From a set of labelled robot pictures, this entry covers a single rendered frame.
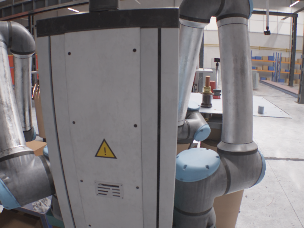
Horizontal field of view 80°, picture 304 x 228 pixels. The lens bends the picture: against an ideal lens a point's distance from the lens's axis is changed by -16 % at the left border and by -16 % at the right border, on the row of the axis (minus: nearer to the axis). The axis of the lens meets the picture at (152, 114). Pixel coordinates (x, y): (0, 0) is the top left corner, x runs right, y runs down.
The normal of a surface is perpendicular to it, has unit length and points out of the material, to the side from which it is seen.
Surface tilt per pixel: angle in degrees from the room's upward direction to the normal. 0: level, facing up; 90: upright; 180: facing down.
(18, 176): 57
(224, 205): 90
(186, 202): 90
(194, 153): 5
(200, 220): 70
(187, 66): 111
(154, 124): 90
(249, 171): 80
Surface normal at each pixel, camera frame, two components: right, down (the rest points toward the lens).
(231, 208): 0.10, 0.25
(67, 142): -0.14, 0.25
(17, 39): 0.68, 0.50
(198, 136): 0.34, 0.61
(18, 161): 0.67, -0.36
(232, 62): -0.55, 0.10
